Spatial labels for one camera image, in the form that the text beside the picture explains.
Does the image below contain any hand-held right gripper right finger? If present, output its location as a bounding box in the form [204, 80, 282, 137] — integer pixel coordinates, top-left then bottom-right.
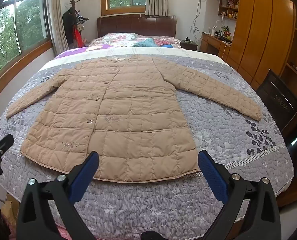
[198, 150, 281, 240]

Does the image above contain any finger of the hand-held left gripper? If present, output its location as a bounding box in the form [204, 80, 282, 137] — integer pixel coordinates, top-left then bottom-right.
[0, 134, 14, 164]

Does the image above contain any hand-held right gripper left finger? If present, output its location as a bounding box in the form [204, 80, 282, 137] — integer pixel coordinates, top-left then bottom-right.
[17, 151, 100, 240]

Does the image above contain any beige quilted coat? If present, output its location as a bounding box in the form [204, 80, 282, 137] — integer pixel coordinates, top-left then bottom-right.
[5, 54, 264, 183]

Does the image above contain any yellow bag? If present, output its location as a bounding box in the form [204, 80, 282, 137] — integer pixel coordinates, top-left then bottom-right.
[0, 195, 20, 228]

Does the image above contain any bed with grey quilt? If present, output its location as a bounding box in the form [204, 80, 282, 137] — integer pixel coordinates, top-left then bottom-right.
[0, 47, 295, 240]

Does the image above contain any black chair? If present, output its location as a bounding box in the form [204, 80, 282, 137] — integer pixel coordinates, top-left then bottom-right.
[255, 69, 297, 178]

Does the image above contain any purple floral bed sheet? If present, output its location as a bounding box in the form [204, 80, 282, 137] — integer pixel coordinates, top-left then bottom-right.
[54, 32, 229, 65]

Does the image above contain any red hanging garment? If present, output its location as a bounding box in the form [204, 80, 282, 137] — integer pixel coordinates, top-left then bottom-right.
[73, 25, 83, 48]

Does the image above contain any black hanging garment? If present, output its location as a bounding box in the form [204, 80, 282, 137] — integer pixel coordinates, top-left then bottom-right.
[62, 9, 76, 50]

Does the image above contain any dark wooden nightstand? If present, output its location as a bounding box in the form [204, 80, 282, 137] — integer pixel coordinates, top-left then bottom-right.
[180, 40, 199, 53]

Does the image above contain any wooden desk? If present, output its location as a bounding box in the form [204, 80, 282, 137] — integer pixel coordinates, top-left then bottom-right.
[200, 32, 232, 62]

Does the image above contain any long beige curtain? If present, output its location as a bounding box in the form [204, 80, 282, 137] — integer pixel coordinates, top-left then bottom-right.
[46, 0, 69, 57]

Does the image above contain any pink plaid cloth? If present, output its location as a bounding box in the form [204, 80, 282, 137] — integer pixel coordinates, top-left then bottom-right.
[155, 37, 181, 47]

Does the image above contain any teal cloth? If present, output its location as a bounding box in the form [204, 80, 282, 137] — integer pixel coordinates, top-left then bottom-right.
[132, 38, 159, 48]

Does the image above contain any wooden wardrobe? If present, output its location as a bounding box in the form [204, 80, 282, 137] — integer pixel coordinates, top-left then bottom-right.
[207, 0, 297, 110]

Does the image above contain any wooden coat rack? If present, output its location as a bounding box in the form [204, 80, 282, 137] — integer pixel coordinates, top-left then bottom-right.
[70, 0, 83, 48]

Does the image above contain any dark wooden headboard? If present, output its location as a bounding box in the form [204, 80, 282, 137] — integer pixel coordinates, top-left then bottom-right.
[97, 14, 177, 38]

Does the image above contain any large wooden frame window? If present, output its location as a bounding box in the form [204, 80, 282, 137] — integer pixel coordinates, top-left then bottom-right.
[0, 0, 55, 105]

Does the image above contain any white hanging cable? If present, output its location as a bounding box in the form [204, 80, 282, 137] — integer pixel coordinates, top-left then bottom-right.
[191, 0, 204, 42]

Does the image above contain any wooden wall shelf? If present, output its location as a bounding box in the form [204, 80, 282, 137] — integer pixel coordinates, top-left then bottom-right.
[218, 0, 239, 21]

